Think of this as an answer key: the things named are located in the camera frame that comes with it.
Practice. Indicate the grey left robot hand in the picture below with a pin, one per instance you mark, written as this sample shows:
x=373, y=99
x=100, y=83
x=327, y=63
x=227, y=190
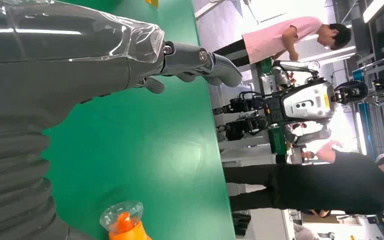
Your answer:
x=62, y=66

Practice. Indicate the orange plastic bottle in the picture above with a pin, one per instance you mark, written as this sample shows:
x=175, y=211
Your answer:
x=129, y=232

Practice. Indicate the person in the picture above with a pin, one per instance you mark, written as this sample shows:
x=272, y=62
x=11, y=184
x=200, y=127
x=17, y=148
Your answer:
x=271, y=39
x=328, y=185

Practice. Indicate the silver and black humanoid robot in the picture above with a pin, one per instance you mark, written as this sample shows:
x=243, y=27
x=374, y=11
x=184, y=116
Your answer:
x=308, y=102

